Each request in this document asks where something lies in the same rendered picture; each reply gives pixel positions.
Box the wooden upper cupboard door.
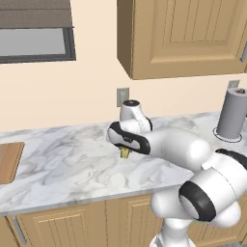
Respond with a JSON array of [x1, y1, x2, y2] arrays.
[[116, 0, 247, 81]]

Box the wooden cutting board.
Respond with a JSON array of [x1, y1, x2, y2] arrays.
[[0, 142, 26, 185]]

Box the wooden cupboard door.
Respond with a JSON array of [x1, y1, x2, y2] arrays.
[[105, 193, 163, 247], [187, 194, 247, 247], [0, 216, 16, 247], [14, 200, 108, 247], [116, 0, 247, 81]]

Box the grey upper cupboard handle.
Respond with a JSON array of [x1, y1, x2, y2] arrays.
[[239, 41, 247, 63]]

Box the wooden lower cupboard door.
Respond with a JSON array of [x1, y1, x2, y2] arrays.
[[105, 193, 163, 247], [187, 194, 247, 247], [0, 216, 16, 247], [14, 200, 108, 247]]

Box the white paper towel holder base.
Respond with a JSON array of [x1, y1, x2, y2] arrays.
[[211, 126, 243, 144]]

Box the grey cupboard handle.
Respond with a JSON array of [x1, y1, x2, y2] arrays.
[[12, 215, 28, 246], [239, 41, 247, 63]]

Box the grey paper towel roll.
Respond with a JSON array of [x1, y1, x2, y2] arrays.
[[216, 87, 247, 140]]

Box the yellow sponge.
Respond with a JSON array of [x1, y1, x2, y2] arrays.
[[120, 147, 131, 160]]

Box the grey wall outlet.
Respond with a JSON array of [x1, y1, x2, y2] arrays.
[[116, 87, 130, 108], [227, 79, 241, 91]]

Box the brown window blind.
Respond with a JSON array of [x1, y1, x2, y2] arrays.
[[0, 0, 74, 31]]

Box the grey lower cupboard handle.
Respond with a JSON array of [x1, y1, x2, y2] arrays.
[[12, 215, 28, 246]]

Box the grey framed window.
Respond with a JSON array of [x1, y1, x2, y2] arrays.
[[0, 26, 77, 65]]

